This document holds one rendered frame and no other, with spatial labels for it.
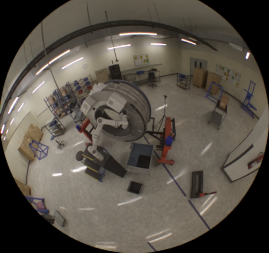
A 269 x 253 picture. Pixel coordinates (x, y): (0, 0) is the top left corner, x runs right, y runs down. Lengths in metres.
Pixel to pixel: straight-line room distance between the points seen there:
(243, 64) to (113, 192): 10.18
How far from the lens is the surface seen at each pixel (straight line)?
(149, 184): 2.25
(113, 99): 1.16
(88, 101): 1.52
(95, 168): 2.29
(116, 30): 4.45
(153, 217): 2.39
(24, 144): 7.24
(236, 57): 8.88
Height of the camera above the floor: 2.25
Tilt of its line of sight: 41 degrees down
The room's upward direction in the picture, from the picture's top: 13 degrees counter-clockwise
